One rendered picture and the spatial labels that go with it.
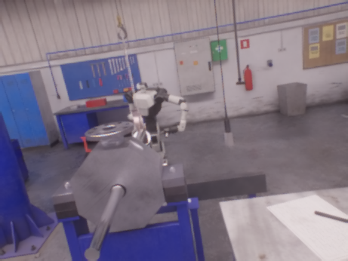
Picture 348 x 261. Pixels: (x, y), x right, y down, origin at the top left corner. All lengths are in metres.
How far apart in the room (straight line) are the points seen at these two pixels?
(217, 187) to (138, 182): 0.67
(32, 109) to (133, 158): 5.73
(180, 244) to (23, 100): 5.89
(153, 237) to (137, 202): 0.25
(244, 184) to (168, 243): 0.66
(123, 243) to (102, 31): 5.70
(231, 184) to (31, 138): 5.89
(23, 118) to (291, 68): 6.21
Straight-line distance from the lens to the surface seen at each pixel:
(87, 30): 6.98
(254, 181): 2.01
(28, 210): 3.62
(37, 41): 7.45
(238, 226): 1.52
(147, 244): 1.75
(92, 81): 6.93
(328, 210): 1.68
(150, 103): 3.12
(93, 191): 1.60
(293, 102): 6.59
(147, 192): 1.54
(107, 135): 1.41
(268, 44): 6.88
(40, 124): 7.09
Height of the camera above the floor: 1.76
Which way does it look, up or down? 15 degrees down
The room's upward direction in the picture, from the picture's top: 9 degrees counter-clockwise
